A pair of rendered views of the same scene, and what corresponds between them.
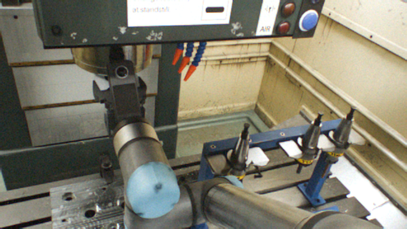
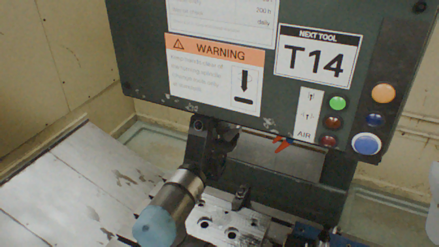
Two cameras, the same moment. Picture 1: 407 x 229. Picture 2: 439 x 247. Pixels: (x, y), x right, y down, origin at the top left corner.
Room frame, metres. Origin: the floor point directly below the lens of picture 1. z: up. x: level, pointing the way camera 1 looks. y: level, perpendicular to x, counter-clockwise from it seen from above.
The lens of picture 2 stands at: (0.22, -0.30, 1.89)
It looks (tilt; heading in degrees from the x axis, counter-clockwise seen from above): 36 degrees down; 52
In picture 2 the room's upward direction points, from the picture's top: straight up
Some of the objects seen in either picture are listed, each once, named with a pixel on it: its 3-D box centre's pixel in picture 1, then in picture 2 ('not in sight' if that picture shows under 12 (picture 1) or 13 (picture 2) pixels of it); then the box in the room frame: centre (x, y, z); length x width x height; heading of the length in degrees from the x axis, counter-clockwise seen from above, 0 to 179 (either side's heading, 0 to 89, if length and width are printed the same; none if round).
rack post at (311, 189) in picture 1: (324, 165); not in sight; (0.88, -0.41, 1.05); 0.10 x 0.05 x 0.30; 28
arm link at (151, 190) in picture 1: (148, 178); (164, 218); (0.38, 0.08, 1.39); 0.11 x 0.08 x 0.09; 28
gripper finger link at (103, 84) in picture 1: (100, 90); not in sight; (0.60, 0.23, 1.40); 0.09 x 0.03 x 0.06; 41
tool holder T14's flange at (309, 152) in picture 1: (308, 146); not in sight; (0.76, -0.29, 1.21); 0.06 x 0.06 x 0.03
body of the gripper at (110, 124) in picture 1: (127, 119); (202, 164); (0.52, 0.15, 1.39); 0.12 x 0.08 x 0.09; 28
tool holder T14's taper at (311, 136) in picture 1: (313, 133); not in sight; (0.76, -0.29, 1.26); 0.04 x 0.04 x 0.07
